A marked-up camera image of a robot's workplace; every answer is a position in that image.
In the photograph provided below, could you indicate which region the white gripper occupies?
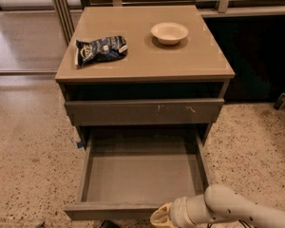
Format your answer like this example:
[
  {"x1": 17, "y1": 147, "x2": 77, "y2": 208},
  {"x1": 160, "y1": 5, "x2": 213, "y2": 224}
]
[{"x1": 150, "y1": 197, "x2": 195, "y2": 228}]

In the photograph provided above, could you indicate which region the grey drawer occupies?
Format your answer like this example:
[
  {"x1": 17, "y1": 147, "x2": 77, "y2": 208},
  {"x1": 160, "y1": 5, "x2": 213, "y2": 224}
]
[
  {"x1": 65, "y1": 131, "x2": 208, "y2": 220},
  {"x1": 65, "y1": 98, "x2": 224, "y2": 126}
]

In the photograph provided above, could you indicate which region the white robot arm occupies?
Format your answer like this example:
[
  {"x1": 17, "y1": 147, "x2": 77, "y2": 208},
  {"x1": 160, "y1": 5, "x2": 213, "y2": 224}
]
[{"x1": 150, "y1": 184, "x2": 285, "y2": 228}]

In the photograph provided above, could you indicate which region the grey top drawer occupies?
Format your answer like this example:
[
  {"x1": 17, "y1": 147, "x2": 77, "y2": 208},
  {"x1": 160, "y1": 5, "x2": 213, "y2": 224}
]
[{"x1": 65, "y1": 98, "x2": 224, "y2": 126}]

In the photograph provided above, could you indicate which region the grey drawer cabinet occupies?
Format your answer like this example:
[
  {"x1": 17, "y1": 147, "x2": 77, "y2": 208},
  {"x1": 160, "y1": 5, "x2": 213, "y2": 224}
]
[{"x1": 55, "y1": 6, "x2": 235, "y2": 146}]

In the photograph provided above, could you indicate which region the blue tape piece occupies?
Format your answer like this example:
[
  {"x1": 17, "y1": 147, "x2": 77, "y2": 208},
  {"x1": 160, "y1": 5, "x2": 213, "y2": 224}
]
[{"x1": 76, "y1": 142, "x2": 84, "y2": 148}]

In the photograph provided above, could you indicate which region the dark floor device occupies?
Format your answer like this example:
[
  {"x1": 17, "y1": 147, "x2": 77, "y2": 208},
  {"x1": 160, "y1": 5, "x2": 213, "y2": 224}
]
[{"x1": 274, "y1": 92, "x2": 285, "y2": 110}]

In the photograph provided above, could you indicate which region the blue chip bag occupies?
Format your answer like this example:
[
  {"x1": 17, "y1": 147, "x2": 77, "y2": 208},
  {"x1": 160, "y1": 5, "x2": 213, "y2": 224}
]
[{"x1": 75, "y1": 35, "x2": 128, "y2": 67}]

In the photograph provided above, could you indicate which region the white bowl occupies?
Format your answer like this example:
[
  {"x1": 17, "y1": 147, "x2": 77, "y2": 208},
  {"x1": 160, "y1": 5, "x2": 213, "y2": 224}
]
[{"x1": 151, "y1": 22, "x2": 188, "y2": 46}]

